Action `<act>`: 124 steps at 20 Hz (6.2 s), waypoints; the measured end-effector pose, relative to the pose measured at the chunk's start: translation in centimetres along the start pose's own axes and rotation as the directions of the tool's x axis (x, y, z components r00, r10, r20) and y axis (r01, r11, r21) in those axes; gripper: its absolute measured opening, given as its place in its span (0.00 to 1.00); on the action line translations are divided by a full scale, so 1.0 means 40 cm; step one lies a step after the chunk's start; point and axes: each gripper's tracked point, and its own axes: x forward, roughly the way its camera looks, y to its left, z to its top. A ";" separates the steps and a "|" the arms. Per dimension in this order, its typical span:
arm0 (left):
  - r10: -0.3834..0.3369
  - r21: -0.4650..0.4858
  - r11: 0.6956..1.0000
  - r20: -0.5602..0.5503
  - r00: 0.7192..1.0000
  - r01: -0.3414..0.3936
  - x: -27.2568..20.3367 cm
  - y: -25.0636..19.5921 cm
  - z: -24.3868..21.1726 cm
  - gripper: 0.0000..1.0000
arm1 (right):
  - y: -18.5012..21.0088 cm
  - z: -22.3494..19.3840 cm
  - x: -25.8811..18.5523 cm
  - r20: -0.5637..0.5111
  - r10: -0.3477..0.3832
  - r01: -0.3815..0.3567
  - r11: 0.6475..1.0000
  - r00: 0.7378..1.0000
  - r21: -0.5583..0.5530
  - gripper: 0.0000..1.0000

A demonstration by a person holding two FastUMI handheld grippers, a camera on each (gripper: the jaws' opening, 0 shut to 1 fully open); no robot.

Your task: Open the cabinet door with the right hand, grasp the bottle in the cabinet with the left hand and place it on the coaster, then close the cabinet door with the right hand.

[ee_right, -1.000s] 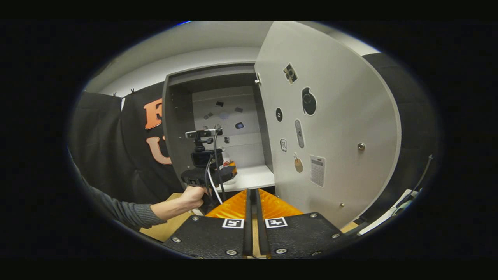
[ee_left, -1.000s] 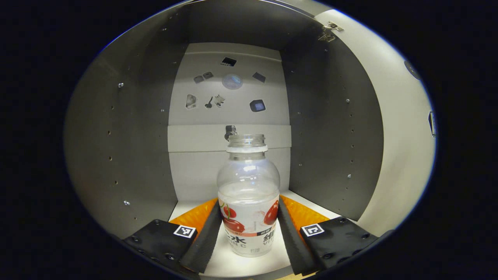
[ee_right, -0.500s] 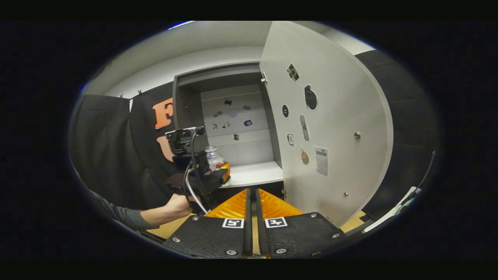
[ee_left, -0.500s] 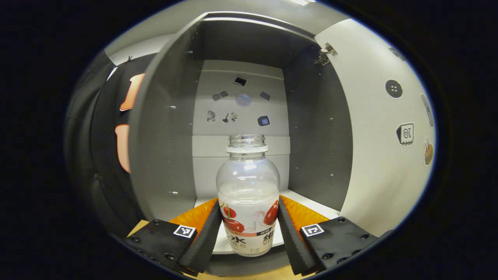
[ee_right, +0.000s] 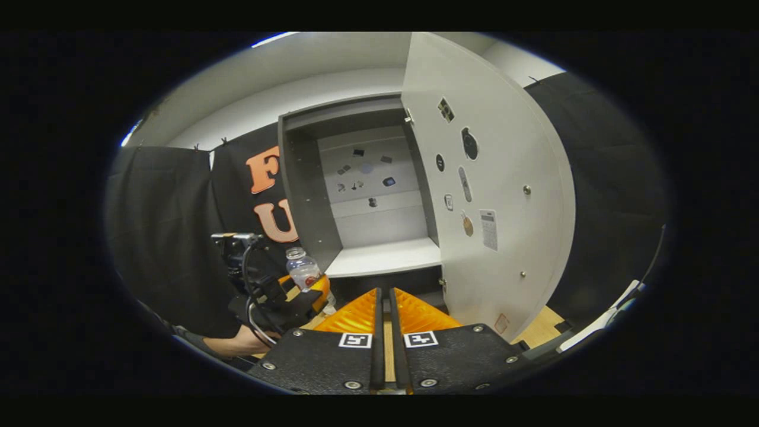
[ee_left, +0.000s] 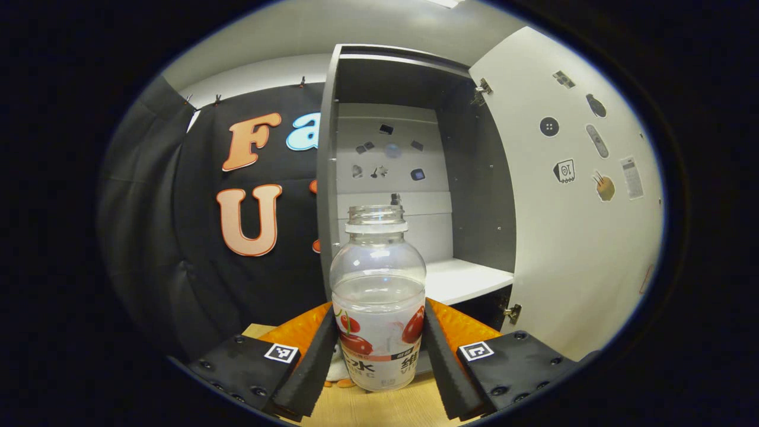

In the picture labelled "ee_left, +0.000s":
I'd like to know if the grey cabinet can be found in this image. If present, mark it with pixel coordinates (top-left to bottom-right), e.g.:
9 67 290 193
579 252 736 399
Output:
316 43 518 333

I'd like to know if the clear plastic bottle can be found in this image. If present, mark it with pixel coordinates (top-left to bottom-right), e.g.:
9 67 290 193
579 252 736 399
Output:
329 205 428 393

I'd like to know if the penguin plush toy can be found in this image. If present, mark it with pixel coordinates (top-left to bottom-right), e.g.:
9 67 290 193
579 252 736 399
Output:
323 344 356 389

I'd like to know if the black backdrop cloth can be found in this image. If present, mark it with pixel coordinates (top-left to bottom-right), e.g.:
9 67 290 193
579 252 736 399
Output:
97 74 333 362

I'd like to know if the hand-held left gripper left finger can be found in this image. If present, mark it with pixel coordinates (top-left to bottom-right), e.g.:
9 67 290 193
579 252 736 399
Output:
187 301 340 419

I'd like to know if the white cabinet shelf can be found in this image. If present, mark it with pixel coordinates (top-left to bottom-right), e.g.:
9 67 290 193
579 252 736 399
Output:
424 257 515 306

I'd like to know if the white cabinet door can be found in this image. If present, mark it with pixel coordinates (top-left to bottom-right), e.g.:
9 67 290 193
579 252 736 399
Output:
468 26 665 362

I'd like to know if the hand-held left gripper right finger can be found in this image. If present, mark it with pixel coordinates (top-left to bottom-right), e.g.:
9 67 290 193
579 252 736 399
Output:
422 298 579 422

